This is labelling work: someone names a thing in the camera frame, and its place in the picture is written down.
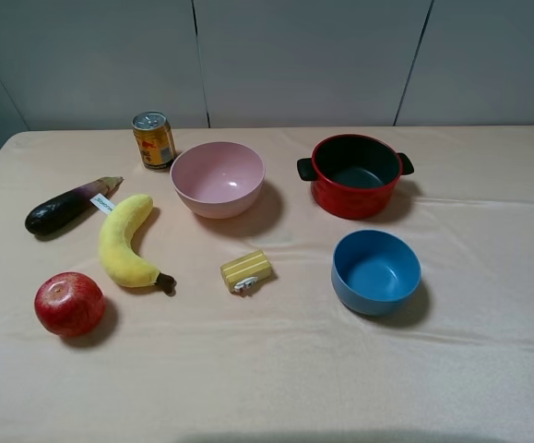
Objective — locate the purple toy eggplant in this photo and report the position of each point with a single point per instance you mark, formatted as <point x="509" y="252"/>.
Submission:
<point x="56" y="213"/>

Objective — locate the gold drink can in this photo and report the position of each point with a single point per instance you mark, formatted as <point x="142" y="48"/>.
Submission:
<point x="153" y="135"/>

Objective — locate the red pot with black handles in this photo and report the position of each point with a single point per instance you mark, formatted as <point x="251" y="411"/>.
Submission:
<point x="353" y="176"/>

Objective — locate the pink plastic bowl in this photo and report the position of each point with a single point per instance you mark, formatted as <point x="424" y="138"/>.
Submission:
<point x="218" y="180"/>

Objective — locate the red toy apple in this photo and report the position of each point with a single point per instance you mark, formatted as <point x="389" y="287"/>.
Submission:
<point x="69" y="304"/>

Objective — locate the yellow plush banana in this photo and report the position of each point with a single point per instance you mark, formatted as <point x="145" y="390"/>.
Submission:
<point x="120" y="262"/>

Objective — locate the blue plastic bowl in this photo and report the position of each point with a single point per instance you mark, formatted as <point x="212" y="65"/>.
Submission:
<point x="374" y="273"/>

